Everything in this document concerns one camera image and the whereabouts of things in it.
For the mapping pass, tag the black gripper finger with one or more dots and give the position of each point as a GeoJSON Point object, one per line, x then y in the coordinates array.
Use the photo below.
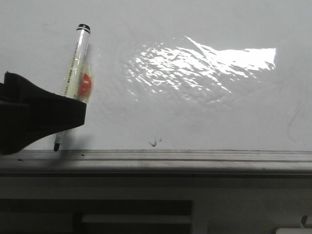
{"type": "Point", "coordinates": [29, 113]}

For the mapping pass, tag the grey slotted metal rack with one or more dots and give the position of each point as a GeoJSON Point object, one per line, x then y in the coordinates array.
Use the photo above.
{"type": "Point", "coordinates": [154, 205]}

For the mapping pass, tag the white whiteboard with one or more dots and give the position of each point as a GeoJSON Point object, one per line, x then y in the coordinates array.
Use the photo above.
{"type": "Point", "coordinates": [174, 74]}

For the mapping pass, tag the white marker pen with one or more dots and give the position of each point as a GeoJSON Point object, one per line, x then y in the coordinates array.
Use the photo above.
{"type": "Point", "coordinates": [78, 82]}

